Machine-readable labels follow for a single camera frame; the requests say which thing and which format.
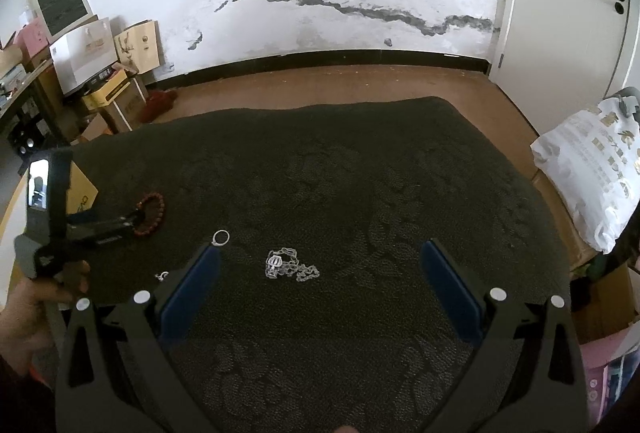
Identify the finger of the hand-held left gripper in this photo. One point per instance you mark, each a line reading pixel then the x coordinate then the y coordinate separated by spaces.
pixel 107 240
pixel 107 223

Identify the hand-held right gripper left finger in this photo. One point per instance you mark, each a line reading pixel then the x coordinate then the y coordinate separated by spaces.
pixel 192 285

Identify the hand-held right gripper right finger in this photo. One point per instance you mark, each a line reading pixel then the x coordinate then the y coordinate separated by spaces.
pixel 450 285

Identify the small silver earring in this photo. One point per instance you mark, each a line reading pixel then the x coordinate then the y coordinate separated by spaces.
pixel 164 274

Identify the yellow cardboard box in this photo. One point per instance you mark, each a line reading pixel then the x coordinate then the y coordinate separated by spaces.
pixel 80 193

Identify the person's left hand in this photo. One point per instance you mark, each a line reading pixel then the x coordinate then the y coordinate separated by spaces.
pixel 25 318

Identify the black shelf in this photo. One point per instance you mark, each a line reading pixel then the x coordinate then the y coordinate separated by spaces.
pixel 22 113

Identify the brown cardboard carton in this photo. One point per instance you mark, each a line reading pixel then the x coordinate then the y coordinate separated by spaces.
pixel 125 105

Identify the red cloth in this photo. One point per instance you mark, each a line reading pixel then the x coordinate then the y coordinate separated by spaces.
pixel 157 105

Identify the yellow carton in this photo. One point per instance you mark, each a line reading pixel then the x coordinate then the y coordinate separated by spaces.
pixel 107 93

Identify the black flat box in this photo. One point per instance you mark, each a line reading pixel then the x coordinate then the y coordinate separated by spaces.
pixel 102 75

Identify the brown cardboard box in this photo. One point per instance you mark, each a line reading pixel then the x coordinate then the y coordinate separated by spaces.
pixel 607 298

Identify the white paper shopping bag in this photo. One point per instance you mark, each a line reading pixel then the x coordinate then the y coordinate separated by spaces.
pixel 82 55

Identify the dark floral blanket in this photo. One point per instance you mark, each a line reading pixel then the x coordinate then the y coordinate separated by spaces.
pixel 325 173

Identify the pink box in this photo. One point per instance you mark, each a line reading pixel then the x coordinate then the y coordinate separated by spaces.
pixel 32 38

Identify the beige paper shopping bag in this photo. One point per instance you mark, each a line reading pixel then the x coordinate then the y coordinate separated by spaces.
pixel 137 45

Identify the pink packet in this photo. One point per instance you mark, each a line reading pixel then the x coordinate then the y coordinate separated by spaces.
pixel 607 373

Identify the white printed plastic bag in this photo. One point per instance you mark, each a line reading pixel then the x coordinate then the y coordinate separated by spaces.
pixel 585 163

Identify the white framed board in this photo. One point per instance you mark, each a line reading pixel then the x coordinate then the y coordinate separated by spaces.
pixel 60 0

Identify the grey clip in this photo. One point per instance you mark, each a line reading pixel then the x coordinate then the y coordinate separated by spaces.
pixel 629 103

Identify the white door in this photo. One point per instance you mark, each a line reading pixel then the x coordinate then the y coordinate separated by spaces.
pixel 560 3

